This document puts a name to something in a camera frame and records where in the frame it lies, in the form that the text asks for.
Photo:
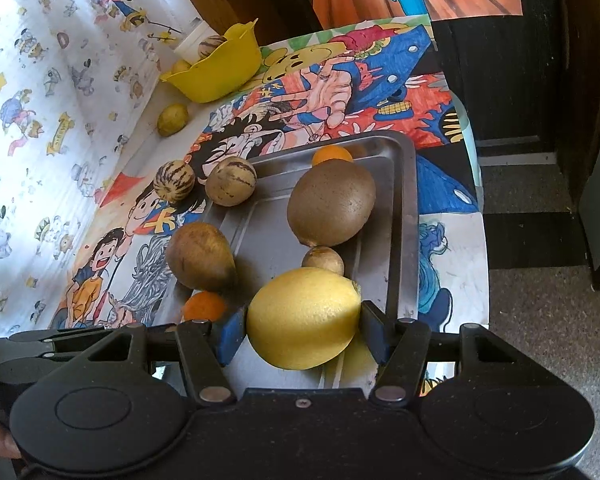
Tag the white printed blanket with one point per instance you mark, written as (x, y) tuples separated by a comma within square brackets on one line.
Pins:
[(55, 135)]

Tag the yellow lemon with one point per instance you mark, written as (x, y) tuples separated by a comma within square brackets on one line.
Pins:
[(352, 360), (300, 315), (181, 66), (172, 120)]

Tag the dark wooden door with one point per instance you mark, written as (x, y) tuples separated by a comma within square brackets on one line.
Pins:
[(530, 85)]

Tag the white plastic jar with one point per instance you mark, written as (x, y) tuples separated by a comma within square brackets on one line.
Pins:
[(190, 42)]

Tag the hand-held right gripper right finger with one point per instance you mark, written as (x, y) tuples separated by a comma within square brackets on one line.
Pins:
[(376, 332)]

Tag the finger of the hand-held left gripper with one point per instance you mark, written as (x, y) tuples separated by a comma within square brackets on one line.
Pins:
[(55, 342)]

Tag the yellow flower twig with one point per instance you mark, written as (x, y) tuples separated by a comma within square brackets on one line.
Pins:
[(162, 34)]

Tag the metal tray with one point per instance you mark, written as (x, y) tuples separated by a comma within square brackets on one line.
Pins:
[(380, 240)]

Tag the small tan striped melon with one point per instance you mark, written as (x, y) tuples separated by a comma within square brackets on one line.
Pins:
[(322, 260)]

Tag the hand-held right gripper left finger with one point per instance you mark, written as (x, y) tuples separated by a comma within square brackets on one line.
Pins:
[(230, 335)]

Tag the colourful cartoon table cover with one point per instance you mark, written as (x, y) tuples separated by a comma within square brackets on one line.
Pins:
[(330, 85)]

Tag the small orange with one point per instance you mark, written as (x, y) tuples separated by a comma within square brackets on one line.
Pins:
[(332, 156), (204, 306)]

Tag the large brown potato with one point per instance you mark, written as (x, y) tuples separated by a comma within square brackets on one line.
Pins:
[(200, 255)]

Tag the yellow plastic bowl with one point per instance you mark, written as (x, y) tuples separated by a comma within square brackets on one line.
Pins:
[(220, 72)]

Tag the large brown kiwi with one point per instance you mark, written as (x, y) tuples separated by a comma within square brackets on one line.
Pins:
[(330, 205)]

